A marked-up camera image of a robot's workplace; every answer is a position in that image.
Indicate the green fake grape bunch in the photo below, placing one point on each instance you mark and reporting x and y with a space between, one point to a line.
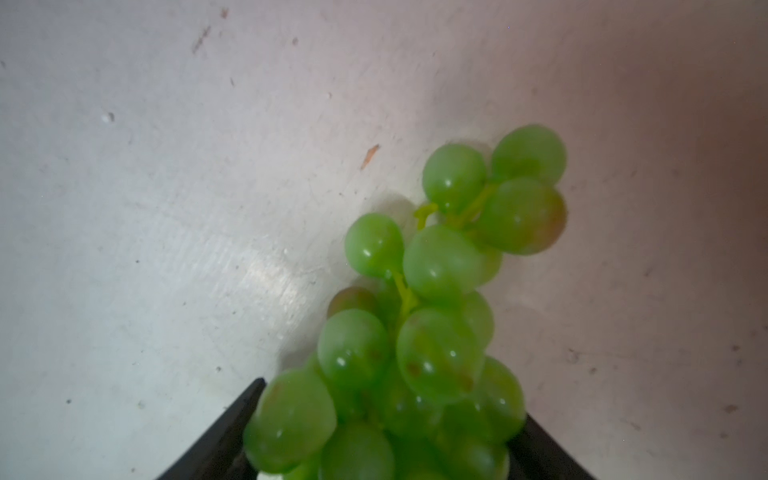
400 384

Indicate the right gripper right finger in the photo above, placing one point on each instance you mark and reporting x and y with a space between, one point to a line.
535 455

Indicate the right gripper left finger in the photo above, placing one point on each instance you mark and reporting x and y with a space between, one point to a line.
219 452

